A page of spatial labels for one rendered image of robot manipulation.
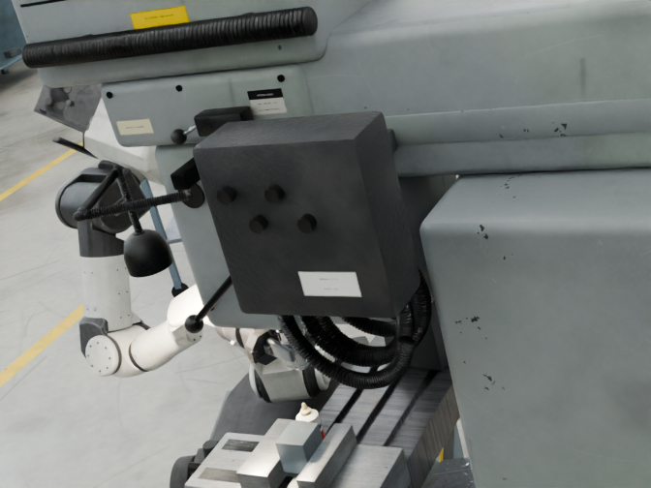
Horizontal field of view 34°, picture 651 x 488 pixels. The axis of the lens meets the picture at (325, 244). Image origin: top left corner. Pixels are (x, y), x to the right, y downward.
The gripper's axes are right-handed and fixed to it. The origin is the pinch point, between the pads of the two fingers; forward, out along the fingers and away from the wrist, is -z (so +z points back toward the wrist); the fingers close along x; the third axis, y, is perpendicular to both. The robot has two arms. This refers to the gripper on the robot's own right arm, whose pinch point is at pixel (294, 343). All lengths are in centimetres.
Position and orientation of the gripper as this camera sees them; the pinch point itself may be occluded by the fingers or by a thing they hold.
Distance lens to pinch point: 171.2
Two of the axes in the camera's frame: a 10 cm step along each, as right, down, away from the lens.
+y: 2.3, 8.8, 4.1
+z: -6.1, -2.0, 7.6
